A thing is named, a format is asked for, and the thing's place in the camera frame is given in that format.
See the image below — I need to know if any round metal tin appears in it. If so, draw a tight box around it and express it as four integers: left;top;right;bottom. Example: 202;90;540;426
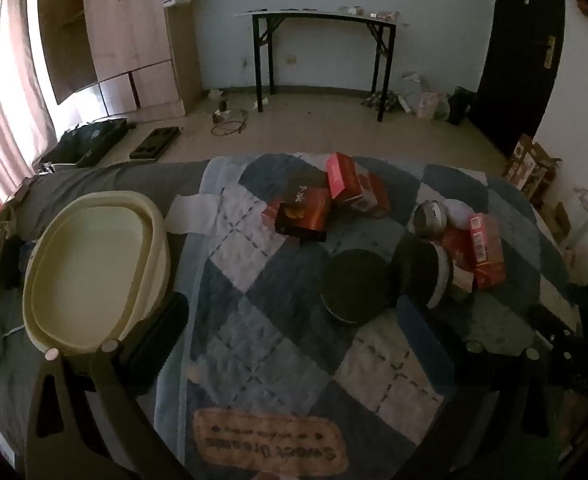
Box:
413;200;449;238

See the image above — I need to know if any white plastic bag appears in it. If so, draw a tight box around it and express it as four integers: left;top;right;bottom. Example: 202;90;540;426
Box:
564;187;588;248

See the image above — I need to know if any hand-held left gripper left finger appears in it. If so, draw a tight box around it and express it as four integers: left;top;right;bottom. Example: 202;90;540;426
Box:
24;291;195;480

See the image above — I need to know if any printed cardboard box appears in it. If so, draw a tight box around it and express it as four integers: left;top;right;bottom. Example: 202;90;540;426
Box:
504;134;560;201

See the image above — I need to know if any black-legged folding table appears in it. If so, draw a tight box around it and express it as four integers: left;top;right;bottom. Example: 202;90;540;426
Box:
233;9;411;122

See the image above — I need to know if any dark red patterned box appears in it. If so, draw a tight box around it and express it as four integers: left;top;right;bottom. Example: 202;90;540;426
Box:
274;180;332;243

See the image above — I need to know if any black foam tray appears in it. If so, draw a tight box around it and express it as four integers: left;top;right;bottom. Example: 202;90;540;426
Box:
129;126;182;161

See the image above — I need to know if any wooden wardrobe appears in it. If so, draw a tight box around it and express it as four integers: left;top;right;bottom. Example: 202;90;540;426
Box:
36;0;204;121

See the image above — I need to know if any plain red cigarette box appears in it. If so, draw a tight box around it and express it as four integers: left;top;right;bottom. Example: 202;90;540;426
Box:
325;152;364;202

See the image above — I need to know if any pink curtain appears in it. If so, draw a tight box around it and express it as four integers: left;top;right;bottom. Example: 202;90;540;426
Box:
0;0;57;201

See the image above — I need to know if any white plush pouch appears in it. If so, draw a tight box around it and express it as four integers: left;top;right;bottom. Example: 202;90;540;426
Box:
441;199;477;228

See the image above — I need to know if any white cloth piece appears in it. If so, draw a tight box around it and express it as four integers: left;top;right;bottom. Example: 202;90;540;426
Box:
166;192;225;235

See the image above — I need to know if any black floor cable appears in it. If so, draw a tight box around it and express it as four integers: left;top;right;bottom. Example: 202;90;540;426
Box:
210;107;251;137

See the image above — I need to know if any red and white cigarette box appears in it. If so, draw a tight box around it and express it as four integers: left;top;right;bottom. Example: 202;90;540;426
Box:
468;212;505;267

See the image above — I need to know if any blue checkered fleece blanket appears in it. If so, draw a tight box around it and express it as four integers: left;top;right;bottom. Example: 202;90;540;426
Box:
154;152;577;480

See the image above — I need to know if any black waste bin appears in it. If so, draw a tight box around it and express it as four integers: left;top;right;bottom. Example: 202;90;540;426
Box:
446;87;475;126

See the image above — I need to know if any pile of plastic bags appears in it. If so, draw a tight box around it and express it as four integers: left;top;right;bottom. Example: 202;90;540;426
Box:
361;72;450;121

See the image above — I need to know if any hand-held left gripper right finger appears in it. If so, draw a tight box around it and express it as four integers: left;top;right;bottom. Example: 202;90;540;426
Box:
391;296;562;480

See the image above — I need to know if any cream plastic basin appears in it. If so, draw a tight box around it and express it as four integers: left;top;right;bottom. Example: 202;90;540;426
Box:
22;191;171;356

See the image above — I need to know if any open black suitcase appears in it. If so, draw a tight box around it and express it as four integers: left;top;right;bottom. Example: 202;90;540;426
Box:
39;117;129;168

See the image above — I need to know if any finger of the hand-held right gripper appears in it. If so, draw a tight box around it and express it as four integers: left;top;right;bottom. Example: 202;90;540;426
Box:
526;305;582;356

